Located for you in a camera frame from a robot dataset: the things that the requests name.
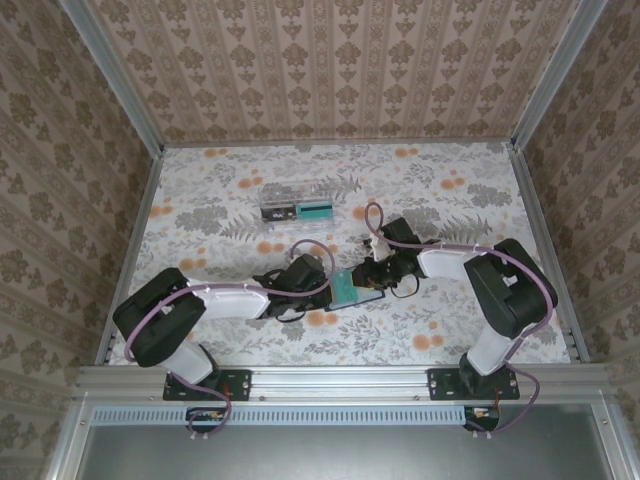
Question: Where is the navy blue card holder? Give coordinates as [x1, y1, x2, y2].
[323, 269, 390, 314]

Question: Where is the green VIP card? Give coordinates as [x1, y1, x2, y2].
[297, 199, 335, 222]
[332, 268, 362, 307]

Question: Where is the black card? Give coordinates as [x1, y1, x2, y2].
[263, 203, 298, 224]

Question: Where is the clear acrylic card box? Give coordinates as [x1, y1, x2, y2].
[257, 181, 347, 237]

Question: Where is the floral patterned table cover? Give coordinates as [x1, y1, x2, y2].
[107, 142, 574, 366]

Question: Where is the grey metal sheet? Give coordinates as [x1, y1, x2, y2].
[74, 422, 619, 480]

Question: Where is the thin black cable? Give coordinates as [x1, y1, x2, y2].
[388, 272, 422, 300]

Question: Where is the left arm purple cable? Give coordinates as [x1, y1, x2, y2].
[123, 239, 337, 442]

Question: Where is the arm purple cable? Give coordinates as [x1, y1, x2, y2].
[364, 201, 559, 441]
[123, 239, 337, 442]

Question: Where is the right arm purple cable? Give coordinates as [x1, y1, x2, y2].
[364, 201, 559, 441]

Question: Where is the wide aluminium mounting rail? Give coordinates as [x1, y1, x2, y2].
[74, 363, 614, 401]

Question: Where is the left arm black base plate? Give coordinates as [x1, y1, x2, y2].
[163, 368, 252, 403]

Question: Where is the grey slotted cable duct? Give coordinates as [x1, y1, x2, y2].
[92, 405, 469, 427]

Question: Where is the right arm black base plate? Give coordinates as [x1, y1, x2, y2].
[427, 367, 521, 401]

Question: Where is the thin aluminium table rail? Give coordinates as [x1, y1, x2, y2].
[162, 137, 512, 149]

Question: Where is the aluminium table side rail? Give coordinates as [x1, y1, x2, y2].
[94, 147, 166, 365]
[505, 142, 592, 365]

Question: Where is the small wired circuit board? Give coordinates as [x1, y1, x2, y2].
[463, 404, 501, 432]
[185, 405, 235, 435]

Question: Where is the aluminium frame post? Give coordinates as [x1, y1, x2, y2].
[58, 0, 166, 157]
[508, 0, 612, 151]

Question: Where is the aluminium frame beam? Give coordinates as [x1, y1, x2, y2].
[47, 394, 96, 480]
[592, 399, 640, 480]

